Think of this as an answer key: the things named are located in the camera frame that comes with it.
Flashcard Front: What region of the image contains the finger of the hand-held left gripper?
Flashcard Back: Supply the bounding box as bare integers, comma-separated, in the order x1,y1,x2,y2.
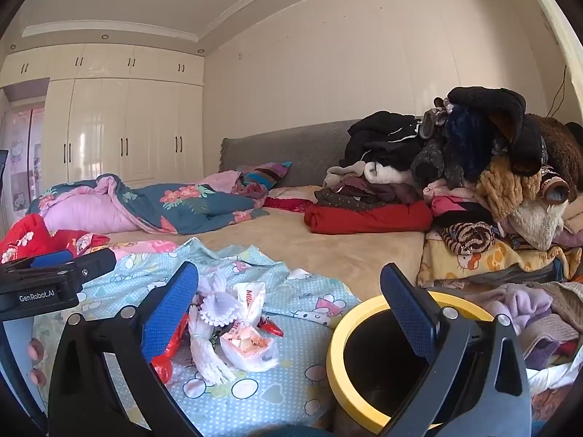
0,249,76,280
67,247,117,288

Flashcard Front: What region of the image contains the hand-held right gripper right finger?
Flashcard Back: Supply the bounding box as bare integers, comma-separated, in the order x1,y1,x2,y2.
380,263,533,437

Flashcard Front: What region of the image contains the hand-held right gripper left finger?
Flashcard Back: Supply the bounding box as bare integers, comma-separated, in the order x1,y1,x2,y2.
48,261,203,437

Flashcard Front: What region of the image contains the red foil wrapper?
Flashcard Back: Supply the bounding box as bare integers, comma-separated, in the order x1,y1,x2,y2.
150,314,189,385

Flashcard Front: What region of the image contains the frilly white foam net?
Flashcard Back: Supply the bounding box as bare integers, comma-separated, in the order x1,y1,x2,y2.
197,268,244,328

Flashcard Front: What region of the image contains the white red-printed wrapper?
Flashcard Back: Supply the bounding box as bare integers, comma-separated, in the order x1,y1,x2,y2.
232,281,267,324

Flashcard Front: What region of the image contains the white plastic bag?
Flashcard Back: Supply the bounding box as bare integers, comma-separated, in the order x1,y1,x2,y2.
220,321,281,373

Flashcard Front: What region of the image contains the yellow-rimmed black trash bin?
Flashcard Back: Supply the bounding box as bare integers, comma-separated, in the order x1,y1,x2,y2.
326,292,497,435

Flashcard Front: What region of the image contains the small red candy wrapper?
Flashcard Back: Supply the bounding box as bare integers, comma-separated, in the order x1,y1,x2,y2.
257,316,284,338

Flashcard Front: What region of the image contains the person's left hand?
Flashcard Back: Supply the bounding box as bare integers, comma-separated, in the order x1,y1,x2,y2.
26,338,49,389

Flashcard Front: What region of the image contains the red floral blanket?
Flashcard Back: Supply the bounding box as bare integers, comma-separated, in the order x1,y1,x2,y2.
0,213,110,265

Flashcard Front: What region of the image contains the pink cartoon blanket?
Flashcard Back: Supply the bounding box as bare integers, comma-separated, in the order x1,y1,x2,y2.
75,237,178,260

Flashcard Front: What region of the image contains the yellow cartoon blanket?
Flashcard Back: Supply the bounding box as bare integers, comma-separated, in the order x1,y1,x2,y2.
416,230,570,288

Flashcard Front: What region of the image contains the tiger-striped cloth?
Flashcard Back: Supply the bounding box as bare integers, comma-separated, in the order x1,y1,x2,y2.
439,221,496,256

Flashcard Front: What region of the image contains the blue floral quilt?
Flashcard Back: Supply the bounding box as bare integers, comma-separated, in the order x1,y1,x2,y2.
27,174,269,235

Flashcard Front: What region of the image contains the red folded garment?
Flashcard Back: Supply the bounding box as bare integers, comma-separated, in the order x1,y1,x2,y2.
304,201,433,236

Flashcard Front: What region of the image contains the pink cartoon door curtain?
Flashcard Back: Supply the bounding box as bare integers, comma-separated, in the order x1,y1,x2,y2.
8,105,46,212

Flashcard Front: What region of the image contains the lavender fleece garment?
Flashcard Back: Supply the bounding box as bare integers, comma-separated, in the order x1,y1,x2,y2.
474,282,554,328

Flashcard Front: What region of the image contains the beige bed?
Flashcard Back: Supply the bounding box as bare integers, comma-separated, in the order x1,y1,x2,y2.
105,185,433,290

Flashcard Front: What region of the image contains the bright pink garment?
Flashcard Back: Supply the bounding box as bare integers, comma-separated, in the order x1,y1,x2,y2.
423,180,479,217

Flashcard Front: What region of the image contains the dark dotted garment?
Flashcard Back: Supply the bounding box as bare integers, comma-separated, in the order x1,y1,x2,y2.
314,186,422,212

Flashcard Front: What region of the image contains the white fleece garment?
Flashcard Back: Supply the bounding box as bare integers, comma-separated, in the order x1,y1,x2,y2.
363,161,415,186

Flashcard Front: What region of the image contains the pale pink garment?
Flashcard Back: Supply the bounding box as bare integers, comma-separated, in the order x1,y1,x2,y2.
200,170,242,192

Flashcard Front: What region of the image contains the white wardrobe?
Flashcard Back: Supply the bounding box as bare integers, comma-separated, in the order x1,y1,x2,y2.
0,41,206,187

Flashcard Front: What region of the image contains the light blue cartoon sheet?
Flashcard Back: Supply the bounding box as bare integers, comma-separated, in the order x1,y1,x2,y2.
32,238,363,437

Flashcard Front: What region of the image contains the beige ribbed garment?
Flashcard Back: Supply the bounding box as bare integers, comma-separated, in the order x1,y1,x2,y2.
519,282,583,351

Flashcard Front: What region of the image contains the grey dotted garment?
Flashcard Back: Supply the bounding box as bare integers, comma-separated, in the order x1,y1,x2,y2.
410,137,461,187

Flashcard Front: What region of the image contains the cream plush garment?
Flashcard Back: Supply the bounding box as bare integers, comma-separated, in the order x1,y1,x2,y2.
501,196,570,251

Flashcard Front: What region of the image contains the dark red cloth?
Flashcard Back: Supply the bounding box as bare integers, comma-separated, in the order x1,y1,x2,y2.
263,196,315,214

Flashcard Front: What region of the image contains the tan knit sweater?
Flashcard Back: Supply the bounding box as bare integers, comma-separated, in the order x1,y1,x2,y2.
476,155,543,221

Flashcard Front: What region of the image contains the white cloth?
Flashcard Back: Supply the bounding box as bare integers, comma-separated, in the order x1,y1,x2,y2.
526,359,583,394

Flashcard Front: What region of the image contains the cream floral pillow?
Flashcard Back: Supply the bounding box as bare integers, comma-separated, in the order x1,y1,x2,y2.
273,185,324,201

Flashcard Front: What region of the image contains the striped pillow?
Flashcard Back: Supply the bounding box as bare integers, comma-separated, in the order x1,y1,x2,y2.
237,161,293,192

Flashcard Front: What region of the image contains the black jacket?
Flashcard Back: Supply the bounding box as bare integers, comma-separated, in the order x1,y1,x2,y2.
345,110,426,167

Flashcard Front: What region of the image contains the navy fuzzy garment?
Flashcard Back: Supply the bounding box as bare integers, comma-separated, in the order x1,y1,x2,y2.
444,107,495,183

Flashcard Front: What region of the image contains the grey quilted headboard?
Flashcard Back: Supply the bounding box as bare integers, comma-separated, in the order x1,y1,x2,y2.
219,118,379,189

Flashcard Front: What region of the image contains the brown patterned knit sleeve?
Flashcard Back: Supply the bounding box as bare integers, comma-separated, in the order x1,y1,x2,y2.
540,166,572,205

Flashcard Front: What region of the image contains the beige towel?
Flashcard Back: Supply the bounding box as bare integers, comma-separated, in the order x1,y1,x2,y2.
562,200,583,233

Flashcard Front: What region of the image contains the grey fuzzy garment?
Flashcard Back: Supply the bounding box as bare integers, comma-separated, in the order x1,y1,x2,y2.
419,97,454,139

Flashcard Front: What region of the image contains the black fleece garment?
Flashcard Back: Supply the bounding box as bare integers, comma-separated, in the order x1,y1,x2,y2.
446,86,547,176

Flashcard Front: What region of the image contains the brown plush blanket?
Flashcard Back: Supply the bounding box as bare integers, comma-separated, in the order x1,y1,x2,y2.
524,114,583,201

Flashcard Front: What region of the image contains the thin wall cable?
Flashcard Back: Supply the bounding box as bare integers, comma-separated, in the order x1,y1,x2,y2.
547,64,570,117

